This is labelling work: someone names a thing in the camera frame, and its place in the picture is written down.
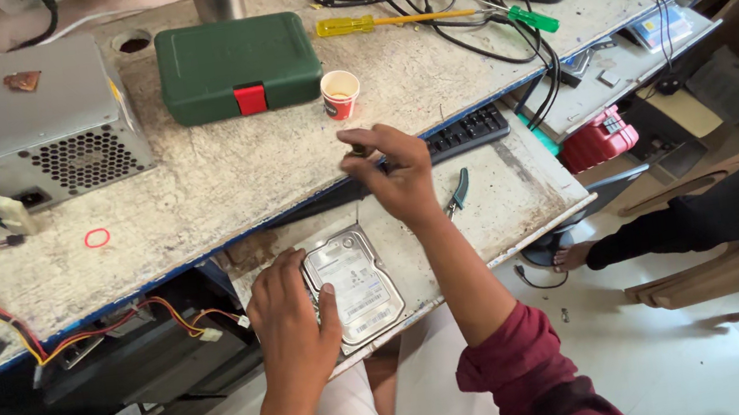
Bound red and white paper cup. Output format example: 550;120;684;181
318;68;366;123

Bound brown plastic chair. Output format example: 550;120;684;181
605;148;739;350

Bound red plastic box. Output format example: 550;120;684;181
555;103;644;176

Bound person's left hand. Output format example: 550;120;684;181
239;242;352;410

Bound person's right hand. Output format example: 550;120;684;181
334;117;446;241

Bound white power connector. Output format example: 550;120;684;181
0;191;40;241

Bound person's maroon sleeve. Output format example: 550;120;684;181
349;287;638;415

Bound black computer case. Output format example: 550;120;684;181
0;260;271;415

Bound person's white shorts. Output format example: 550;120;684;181
166;296;513;415

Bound small black-handled screwdriver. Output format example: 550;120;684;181
345;141;380;226

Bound red rubber band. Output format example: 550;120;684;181
82;226;113;251

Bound black keyboard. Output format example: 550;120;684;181
257;100;521;230

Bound side shelf with clutter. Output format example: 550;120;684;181
503;0;739;183

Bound teal-handled cutting pliers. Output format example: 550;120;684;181
439;166;476;222

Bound green-handled screwdriver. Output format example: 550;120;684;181
433;0;562;49

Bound copper-coloured foil piece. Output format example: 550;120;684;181
1;68;45;97

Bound yellow-handled screwdriver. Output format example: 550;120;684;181
315;0;482;41

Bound silver hard disk drive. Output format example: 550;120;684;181
294;218;414;363

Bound green tool case red latch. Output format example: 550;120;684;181
151;8;329;131

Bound grey computer power supply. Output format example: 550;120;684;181
0;26;163;218

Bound thick black cable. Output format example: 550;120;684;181
0;0;65;54

